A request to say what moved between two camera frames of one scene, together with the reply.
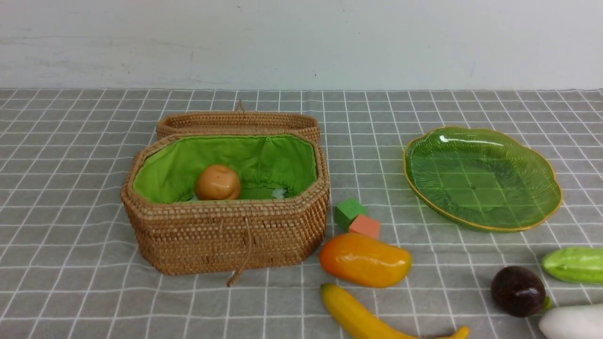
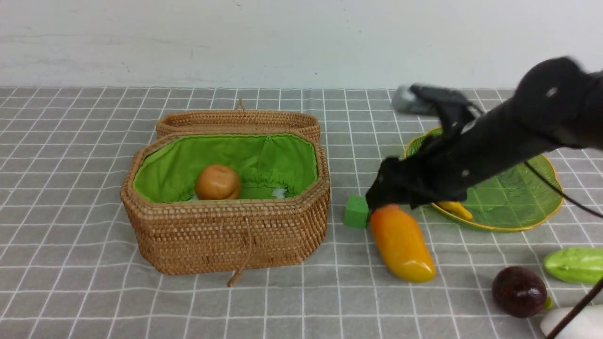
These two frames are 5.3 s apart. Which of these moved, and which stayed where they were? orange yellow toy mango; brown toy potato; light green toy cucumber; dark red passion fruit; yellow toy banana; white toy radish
Moved: yellow toy banana; orange yellow toy mango
Stayed: brown toy potato; white toy radish; light green toy cucumber; dark red passion fruit
